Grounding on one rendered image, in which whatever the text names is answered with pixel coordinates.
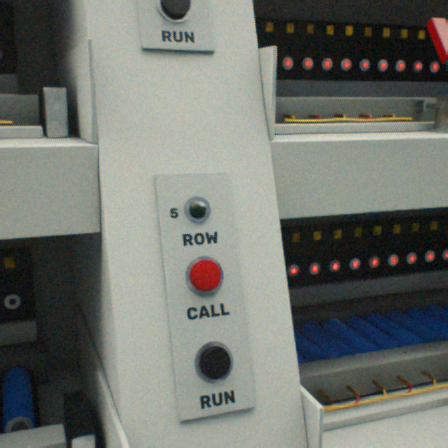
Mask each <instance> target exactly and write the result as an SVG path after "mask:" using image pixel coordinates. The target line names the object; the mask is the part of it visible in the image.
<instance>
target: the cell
mask: <svg viewBox="0 0 448 448"><path fill-rule="evenodd" d="M2 402H3V434H7V433H12V432H13V431H16V430H18V429H25V430H30V429H36V419H35V411H34V403H33V394H32V386H31V377H30V374H29V372H28V371H27V370H26V369H24V368H20V367H16V368H12V369H10V370H8V371H7V372H6V373H5V374H4V376H3V379H2Z"/></svg>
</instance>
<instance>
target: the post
mask: <svg viewBox="0 0 448 448"><path fill-rule="evenodd" d="M50 5H51V17H52V30H53V42H54V54H55V62H56V61H58V60H59V59H60V58H62V57H63V56H64V55H66V54H67V53H68V52H70V51H71V50H72V49H74V48H75V47H76V46H78V45H79V44H80V43H82V42H83V41H84V40H86V39H87V38H92V39H93V54H94V80H95V81H96V105H97V130H98V144H97V145H98V156H99V180H100V205H101V230H102V231H101V232H95V233H81V234H70V236H71V248H72V260H73V272H74V285H75V297H76V305H77V304H81V307H82V310H83V313H84V315H85V318H86V321H87V324H88V327H89V330H90V332H91V335H92V338H93V341H94V344H95V347H96V350H97V352H98V355H99V357H98V358H99V361H100V364H101V367H102V369H103V372H104V375H105V378H106V381H107V384H108V386H109V389H110V392H111V395H112V398H113V401H114V403H115V406H116V409H117V412H118V415H119V418H120V421H121V423H122V426H123V429H124V432H125V435H126V438H127V440H128V443H129V446H130V448H308V442H307V434H306V427H305V419H304V411H303V403H302V395H301V387H300V379H299V371H298V363H297V354H296V346H295V338H294V330H293V322H292V314H291V306H290V299H289V291H288V283H287V275H286V267H285V259H284V251H283V243H282V235H281V227H280V219H279V211H278V203H277V195H276V187H275V180H274V172H273V165H272V157H271V149H270V141H269V133H268V125H267V117H266V109H265V101H264V93H263V85H262V77H261V69H260V61H259V53H258V45H257V37H256V29H255V21H254V13H253V4H252V0H209V6H210V15H211V24H212V32H213V41H214V50H215V51H214V52H187V51H159V50H142V49H141V40H140V30H139V19H138V9H137V0H50ZM227 171H228V172H229V179H230V186H231V195H232V203H233V212H234V221H235V229H236V238H237V246H238V255H239V264H240V272H241V281H242V289H243V297H244V306H245V314H246V323H247V331H248V340H249V349H250V357H251V366H252V374H253V383H254V393H255V401H256V407H254V408H249V409H244V410H239V411H233V412H228V413H223V414H218V415H213V416H208V417H202V418H197V419H192V420H187V421H182V422H180V421H179V416H178V406H177V396H176V386H175V375H174V365H173V355H172V345H171V326H170V316H169V306H168V297H167V287H166V277H165V267H164V257H163V247H162V237H161V227H160V217H159V208H158V198H157V188H156V179H155V175H156V174H178V173H202V172H227Z"/></svg>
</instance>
